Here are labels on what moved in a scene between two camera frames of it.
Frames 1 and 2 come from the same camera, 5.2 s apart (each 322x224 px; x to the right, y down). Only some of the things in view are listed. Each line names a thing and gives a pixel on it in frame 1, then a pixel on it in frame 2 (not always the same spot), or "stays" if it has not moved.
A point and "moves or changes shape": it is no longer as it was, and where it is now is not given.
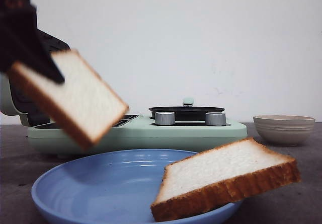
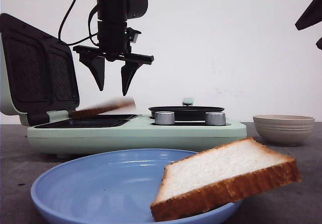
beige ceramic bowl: [283, 131] stays
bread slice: [85, 104] moves or changes shape
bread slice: [218, 174] stays
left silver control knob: [164, 118] stays
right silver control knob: [215, 119] stays
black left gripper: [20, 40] → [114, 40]
